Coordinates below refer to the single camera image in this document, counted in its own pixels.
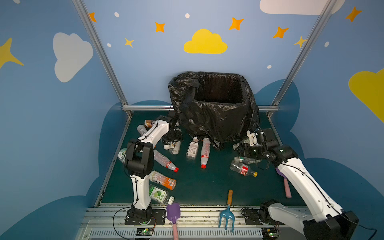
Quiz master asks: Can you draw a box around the green white lidded can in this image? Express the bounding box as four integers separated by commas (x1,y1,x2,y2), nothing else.
118,148,127,163

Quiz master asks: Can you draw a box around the white bottle red cap left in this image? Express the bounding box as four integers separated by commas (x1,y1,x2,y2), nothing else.
137,125,148,136

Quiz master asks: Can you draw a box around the black bin bag bin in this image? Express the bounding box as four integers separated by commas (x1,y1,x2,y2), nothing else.
168,72,260,150

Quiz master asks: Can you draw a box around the right aluminium frame post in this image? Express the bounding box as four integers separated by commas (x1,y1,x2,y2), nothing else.
270,0,338,111

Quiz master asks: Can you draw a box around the aluminium frame post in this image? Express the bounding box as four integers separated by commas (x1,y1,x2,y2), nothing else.
73,0,128,106
270,0,338,111

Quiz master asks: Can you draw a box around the aluminium back frame rail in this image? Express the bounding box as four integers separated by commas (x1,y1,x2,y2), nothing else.
121,104,178,112

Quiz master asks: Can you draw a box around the lime label clear bottle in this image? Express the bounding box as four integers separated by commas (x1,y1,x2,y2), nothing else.
149,185,175,205

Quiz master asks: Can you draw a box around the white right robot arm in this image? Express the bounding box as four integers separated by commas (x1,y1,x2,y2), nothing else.
245,129,359,240

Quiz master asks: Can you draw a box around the red label yellow cap bottle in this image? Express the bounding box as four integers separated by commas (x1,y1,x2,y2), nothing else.
230,161,258,177

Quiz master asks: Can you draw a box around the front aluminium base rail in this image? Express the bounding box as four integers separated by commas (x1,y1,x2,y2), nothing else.
75,205,305,240

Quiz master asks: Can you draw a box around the white red label bottle upright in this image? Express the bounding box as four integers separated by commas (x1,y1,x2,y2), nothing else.
201,138,211,169

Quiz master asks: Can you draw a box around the brown label bottle lying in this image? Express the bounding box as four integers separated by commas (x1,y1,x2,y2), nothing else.
145,120,156,129

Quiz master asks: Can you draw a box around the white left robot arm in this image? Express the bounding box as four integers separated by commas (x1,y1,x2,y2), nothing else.
123,115,179,225

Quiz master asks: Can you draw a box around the purple shovel pink handle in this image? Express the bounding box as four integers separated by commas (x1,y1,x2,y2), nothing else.
167,203,181,240

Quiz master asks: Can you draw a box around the clear flat white label bottle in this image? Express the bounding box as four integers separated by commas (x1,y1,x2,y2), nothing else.
186,137,199,160

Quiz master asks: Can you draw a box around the orange juice bottle white cap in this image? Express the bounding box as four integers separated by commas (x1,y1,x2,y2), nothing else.
149,171,177,191

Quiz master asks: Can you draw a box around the purple spatula pink handle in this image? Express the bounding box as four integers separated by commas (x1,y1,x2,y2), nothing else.
276,168,292,199

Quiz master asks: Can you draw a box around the blue garden fork wooden handle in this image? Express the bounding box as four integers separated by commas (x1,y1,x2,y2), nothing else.
219,190,235,233

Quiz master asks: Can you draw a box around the clear bottle green white label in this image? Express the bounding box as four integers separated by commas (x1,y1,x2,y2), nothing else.
233,143,241,150

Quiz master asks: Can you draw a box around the left aluminium frame post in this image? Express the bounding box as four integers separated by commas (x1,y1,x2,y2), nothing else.
73,0,128,106

